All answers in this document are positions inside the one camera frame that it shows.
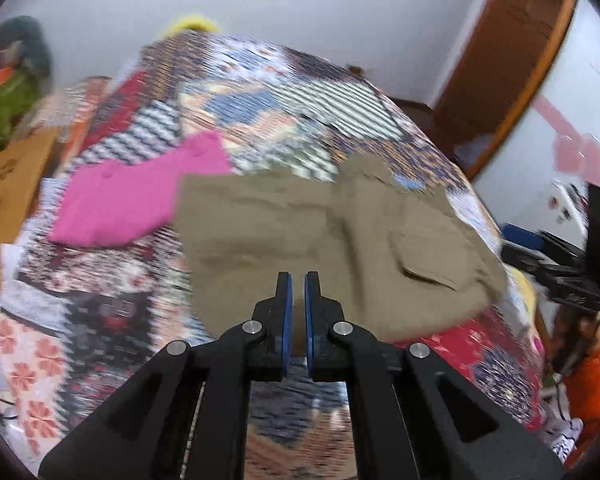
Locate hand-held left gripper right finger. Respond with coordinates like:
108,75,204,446
304,270,566,480

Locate pink wall decoration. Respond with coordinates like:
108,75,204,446
532,95,600,187

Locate yellow fluffy item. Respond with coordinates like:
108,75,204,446
161,15,221,38

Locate blue box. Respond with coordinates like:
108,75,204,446
500,224,542,252

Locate grey cloth bundle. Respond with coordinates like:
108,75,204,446
0,15,53,76

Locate wooden board with flower cutouts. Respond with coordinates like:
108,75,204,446
0,127,63,336

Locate orange striped cloth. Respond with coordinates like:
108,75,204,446
30,75,113,161

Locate olive green pants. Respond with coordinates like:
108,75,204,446
172,155,508,348

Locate pink pants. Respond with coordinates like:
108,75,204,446
47,131,233,248

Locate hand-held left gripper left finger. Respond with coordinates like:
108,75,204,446
37,271,294,480

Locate wooden door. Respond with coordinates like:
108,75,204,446
432,0,581,181

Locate wooden bed frame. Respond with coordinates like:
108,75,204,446
347,64,433,113

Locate patchwork printed bedspread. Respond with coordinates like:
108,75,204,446
0,30,548,480

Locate green patterned bag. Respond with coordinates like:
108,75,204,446
0,67,41,161

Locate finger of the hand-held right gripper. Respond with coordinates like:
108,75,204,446
500,230,583,281

